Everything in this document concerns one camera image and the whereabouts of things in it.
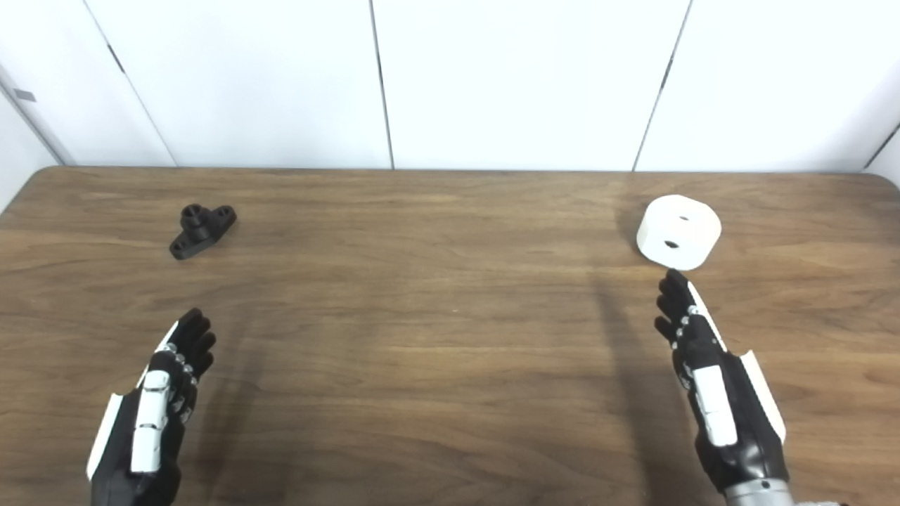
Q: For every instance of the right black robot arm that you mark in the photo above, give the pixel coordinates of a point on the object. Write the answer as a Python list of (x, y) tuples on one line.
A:
[(759, 494)]

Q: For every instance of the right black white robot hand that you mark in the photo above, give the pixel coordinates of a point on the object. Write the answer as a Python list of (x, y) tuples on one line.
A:
[(717, 407)]

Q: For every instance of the black flanged holder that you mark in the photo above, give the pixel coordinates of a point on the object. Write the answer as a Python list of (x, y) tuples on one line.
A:
[(200, 228)]

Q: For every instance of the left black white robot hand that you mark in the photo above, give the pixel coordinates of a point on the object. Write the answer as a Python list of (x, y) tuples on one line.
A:
[(151, 411)]

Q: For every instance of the round white piece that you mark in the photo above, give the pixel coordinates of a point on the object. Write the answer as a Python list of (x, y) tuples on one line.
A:
[(678, 228)]

